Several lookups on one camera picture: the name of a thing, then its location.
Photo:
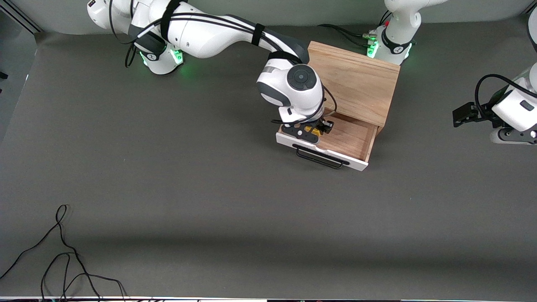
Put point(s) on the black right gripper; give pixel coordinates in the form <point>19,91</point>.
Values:
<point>323,125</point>

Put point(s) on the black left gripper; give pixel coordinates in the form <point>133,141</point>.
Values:
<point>483,111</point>

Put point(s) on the yellow cube block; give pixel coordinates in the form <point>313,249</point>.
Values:
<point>312,130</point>

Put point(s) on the white-fronted wooden drawer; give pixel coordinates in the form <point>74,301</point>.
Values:
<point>348,138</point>

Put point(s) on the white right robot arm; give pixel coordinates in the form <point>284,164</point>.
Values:
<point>209,40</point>

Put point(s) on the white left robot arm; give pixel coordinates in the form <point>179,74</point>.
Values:
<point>398,21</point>

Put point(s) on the light wooden drawer cabinet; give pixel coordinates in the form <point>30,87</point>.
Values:
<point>356,79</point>

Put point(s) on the grey metal frame rail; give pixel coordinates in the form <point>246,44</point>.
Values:
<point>23,16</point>

